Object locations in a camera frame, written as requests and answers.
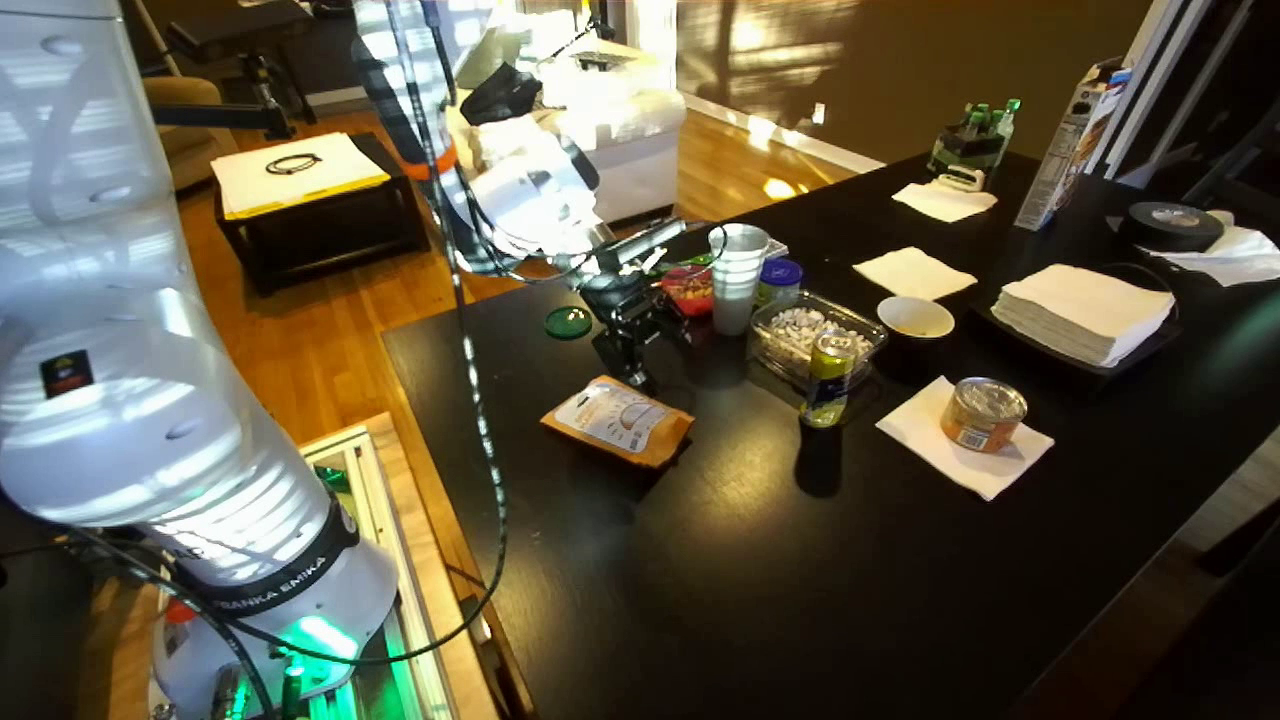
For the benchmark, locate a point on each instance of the clear plastic food container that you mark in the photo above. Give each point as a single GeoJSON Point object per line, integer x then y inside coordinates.
{"type": "Point", "coordinates": [800, 334]}

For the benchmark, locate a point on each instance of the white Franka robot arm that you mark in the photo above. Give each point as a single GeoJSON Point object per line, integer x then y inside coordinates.
{"type": "Point", "coordinates": [123, 373]}

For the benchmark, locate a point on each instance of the black round object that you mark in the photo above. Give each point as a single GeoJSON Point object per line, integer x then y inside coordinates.
{"type": "Point", "coordinates": [1169, 225]}

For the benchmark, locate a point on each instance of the green round lid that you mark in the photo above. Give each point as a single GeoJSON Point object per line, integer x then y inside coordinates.
{"type": "Point", "coordinates": [570, 320]}

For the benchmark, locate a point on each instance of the white orange snack packet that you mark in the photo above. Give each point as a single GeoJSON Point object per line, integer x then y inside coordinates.
{"type": "Point", "coordinates": [621, 420]}

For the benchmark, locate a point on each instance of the white bag with black print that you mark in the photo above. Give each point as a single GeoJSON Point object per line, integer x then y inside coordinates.
{"type": "Point", "coordinates": [301, 173]}

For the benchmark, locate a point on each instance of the white plastic cup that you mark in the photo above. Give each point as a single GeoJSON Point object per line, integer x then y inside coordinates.
{"type": "Point", "coordinates": [737, 287]}

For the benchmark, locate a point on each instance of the green toy figures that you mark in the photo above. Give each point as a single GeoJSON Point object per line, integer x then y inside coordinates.
{"type": "Point", "coordinates": [976, 139]}

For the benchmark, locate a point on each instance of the black box with white top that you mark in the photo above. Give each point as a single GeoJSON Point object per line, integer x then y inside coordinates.
{"type": "Point", "coordinates": [322, 241]}

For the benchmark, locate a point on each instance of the dark bottle with yellow liquid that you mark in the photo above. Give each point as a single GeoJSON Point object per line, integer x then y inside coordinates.
{"type": "Point", "coordinates": [823, 425]}

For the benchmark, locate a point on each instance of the grey step ladder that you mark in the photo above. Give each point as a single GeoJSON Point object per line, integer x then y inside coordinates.
{"type": "Point", "coordinates": [1185, 82]}

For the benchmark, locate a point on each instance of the stack of white napkins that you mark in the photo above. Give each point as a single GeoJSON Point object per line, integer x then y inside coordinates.
{"type": "Point", "coordinates": [1080, 315]}

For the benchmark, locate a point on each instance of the small white card box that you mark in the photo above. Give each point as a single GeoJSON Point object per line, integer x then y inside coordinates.
{"type": "Point", "coordinates": [778, 246]}

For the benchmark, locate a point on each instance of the red bowl with snacks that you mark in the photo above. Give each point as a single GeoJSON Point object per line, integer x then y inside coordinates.
{"type": "Point", "coordinates": [691, 288]}

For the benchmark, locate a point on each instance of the white cloth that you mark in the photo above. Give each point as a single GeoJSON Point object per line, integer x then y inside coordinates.
{"type": "Point", "coordinates": [1238, 256]}

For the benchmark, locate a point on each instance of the orange cereal box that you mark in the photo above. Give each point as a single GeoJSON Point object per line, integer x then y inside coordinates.
{"type": "Point", "coordinates": [1061, 173]}

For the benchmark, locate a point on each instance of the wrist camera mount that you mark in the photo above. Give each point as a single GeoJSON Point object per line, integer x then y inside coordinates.
{"type": "Point", "coordinates": [637, 246]}

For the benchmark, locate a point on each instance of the small jar with blue lid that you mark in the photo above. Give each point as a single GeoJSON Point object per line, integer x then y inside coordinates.
{"type": "Point", "coordinates": [784, 280]}

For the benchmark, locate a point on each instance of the olive armchair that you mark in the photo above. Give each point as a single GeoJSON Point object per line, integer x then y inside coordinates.
{"type": "Point", "coordinates": [187, 121]}

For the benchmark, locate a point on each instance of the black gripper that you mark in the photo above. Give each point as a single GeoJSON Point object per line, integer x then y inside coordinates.
{"type": "Point", "coordinates": [625, 301]}

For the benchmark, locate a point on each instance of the white paper napkin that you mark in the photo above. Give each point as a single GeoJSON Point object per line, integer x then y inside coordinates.
{"type": "Point", "coordinates": [915, 273]}
{"type": "Point", "coordinates": [972, 468]}
{"type": "Point", "coordinates": [946, 203]}

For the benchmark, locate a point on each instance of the small white bowl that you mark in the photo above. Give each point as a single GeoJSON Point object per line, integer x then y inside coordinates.
{"type": "Point", "coordinates": [915, 319]}

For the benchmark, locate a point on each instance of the tin can with orange label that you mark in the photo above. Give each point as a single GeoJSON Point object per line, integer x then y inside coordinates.
{"type": "Point", "coordinates": [987, 412]}

